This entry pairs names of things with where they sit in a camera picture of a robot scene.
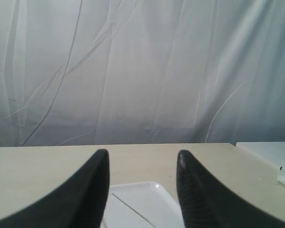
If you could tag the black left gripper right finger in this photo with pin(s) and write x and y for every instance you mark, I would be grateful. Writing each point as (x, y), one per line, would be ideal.
(206, 202)

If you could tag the white rectangular plastic tray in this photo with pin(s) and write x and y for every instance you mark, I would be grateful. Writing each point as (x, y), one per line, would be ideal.
(150, 199)

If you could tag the grey-white fabric backdrop curtain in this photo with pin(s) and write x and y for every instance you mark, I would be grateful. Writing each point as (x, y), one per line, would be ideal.
(84, 72)

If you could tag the thin metal skewer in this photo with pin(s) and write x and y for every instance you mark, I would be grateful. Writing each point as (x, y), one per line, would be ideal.
(135, 211)

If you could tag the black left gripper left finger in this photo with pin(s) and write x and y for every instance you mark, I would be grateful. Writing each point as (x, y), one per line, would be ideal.
(77, 203)

